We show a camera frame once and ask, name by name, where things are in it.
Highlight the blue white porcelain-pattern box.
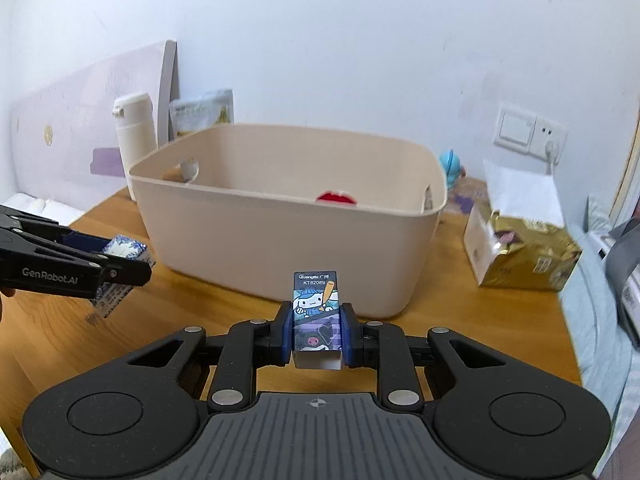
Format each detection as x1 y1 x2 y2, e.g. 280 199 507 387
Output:
90 235 155 318

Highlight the purple cartoon small box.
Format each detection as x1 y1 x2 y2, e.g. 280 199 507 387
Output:
292 271 343 370

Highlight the white red plush roll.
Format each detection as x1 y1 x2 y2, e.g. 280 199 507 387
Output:
316 191 357 206

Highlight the person's hand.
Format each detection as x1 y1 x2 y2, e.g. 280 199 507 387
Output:
0 288 16 320

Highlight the pink purple headboard panel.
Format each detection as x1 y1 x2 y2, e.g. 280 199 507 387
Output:
10 40 177 210

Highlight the light blue blanket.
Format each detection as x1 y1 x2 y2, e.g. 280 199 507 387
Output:
556 194 640 401

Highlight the cream thermos bottle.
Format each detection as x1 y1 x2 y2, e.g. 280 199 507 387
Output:
112 92 157 200

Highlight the beige plastic storage bin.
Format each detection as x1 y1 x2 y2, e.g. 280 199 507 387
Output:
130 124 447 318

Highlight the gold tissue box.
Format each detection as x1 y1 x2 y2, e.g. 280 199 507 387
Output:
463 202 582 292

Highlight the banana chips pouch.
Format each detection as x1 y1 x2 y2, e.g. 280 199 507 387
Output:
169 89 234 138

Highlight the white paper sheet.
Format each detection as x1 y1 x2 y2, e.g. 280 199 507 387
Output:
484 160 564 229

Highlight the blue dinosaur figurine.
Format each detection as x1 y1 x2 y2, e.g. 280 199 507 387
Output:
438 150 466 188

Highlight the white device with grey strap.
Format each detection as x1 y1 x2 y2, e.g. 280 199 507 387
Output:
589 218 640 350

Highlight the white wall switch socket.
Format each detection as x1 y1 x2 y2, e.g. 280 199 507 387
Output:
494 103 568 165

